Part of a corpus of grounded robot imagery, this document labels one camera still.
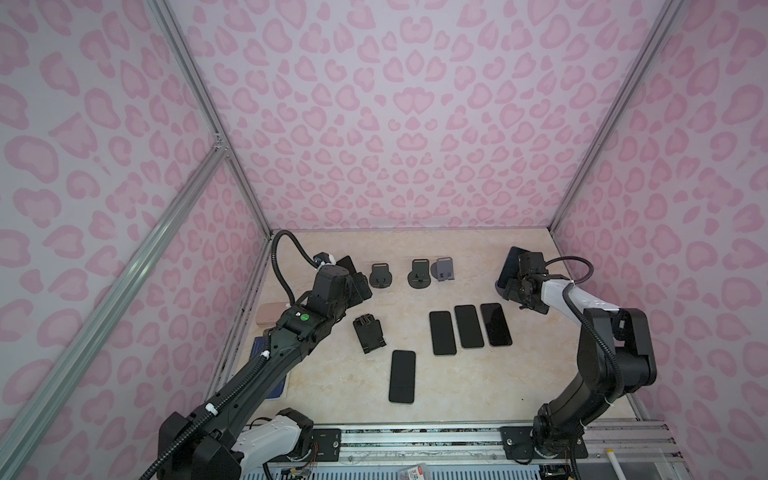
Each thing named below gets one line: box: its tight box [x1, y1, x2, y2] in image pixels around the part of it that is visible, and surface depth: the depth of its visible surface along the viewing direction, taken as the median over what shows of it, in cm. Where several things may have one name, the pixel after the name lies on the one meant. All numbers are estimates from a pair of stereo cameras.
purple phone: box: [454, 305, 484, 348], surface depth 95 cm
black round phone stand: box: [407, 259, 431, 289], surface depth 103 cm
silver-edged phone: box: [480, 303, 512, 346], surface depth 95 cm
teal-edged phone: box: [388, 350, 416, 404], surface depth 85 cm
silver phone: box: [429, 311, 457, 355], surface depth 95 cm
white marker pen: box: [606, 449, 627, 480], surface depth 71 cm
